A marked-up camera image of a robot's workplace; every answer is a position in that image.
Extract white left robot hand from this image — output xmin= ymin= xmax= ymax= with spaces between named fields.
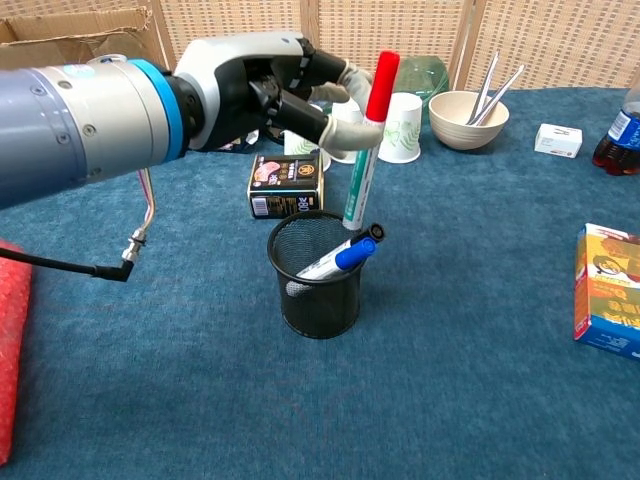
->
xmin=172 ymin=32 xmax=386 ymax=154

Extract red cap white marker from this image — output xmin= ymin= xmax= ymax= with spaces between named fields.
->
xmin=342 ymin=49 xmax=401 ymax=232

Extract black mesh pen holder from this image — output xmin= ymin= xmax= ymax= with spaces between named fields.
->
xmin=266 ymin=209 xmax=369 ymax=340

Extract blue marker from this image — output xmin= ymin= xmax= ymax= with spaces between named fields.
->
xmin=294 ymin=237 xmax=379 ymax=281

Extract white paper cup leaf print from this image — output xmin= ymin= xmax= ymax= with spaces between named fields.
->
xmin=327 ymin=101 xmax=375 ymax=165
xmin=283 ymin=128 xmax=332 ymax=172
xmin=377 ymin=92 xmax=424 ymax=164

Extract black rectangular tin box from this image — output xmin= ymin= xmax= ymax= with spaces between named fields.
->
xmin=247 ymin=152 xmax=326 ymax=220

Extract open cardboard box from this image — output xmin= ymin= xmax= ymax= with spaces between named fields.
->
xmin=0 ymin=6 xmax=174 ymax=71

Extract green plastic spray bottle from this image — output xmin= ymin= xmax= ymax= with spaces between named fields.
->
xmin=259 ymin=55 xmax=451 ymax=146

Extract beige round bowl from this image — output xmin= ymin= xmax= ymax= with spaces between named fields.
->
xmin=428 ymin=90 xmax=510 ymax=151

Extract metal spoon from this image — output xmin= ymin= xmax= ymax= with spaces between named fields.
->
xmin=472 ymin=63 xmax=526 ymax=127
xmin=467 ymin=49 xmax=501 ymax=126

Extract woven wooden folding screen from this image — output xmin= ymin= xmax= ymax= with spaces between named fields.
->
xmin=148 ymin=0 xmax=640 ymax=96

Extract red bubble wrap roll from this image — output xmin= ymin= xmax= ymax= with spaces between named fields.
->
xmin=0 ymin=239 xmax=34 ymax=466

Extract blue carpet table cover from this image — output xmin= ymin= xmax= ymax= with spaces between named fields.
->
xmin=0 ymin=87 xmax=640 ymax=480

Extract small white cardboard box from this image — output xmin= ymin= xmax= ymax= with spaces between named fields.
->
xmin=533 ymin=123 xmax=584 ymax=160

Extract cola bottle blue cap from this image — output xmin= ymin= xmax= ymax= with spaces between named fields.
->
xmin=592 ymin=69 xmax=640 ymax=177

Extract yellow and blue carton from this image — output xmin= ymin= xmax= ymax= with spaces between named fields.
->
xmin=573 ymin=222 xmax=640 ymax=362

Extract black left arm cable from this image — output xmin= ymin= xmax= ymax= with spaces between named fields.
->
xmin=0 ymin=167 xmax=157 ymax=284

